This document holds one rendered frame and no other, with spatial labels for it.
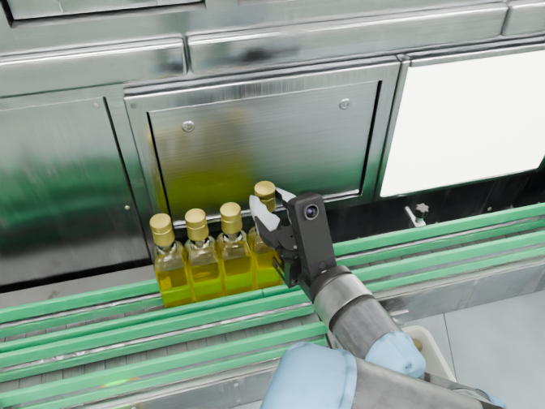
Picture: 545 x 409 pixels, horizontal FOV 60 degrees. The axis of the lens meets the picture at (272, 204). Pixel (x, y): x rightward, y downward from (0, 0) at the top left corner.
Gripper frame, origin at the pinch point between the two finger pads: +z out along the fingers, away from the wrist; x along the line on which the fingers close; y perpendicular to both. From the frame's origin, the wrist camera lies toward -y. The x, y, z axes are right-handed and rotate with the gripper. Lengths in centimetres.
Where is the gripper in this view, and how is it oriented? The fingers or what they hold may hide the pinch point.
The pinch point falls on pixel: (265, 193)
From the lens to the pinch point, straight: 77.5
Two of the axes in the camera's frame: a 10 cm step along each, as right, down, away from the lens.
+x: 8.7, -3.4, 3.4
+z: -4.9, -6.2, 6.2
